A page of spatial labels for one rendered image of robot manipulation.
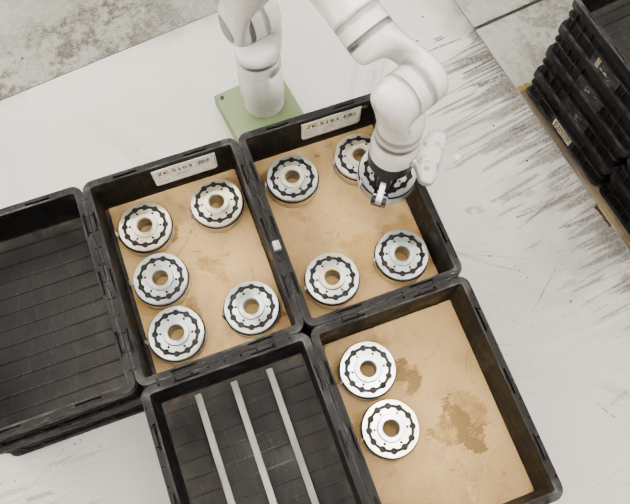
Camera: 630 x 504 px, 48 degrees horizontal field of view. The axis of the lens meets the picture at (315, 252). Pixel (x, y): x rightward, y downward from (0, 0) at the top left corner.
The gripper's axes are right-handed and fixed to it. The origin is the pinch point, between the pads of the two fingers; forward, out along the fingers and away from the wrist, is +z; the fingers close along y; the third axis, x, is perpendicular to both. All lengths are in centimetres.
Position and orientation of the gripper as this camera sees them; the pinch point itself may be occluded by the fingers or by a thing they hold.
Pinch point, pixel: (382, 187)
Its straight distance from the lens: 124.7
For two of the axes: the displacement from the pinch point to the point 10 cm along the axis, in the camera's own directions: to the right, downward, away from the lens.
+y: -2.9, 9.0, -3.2
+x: 9.6, 2.8, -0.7
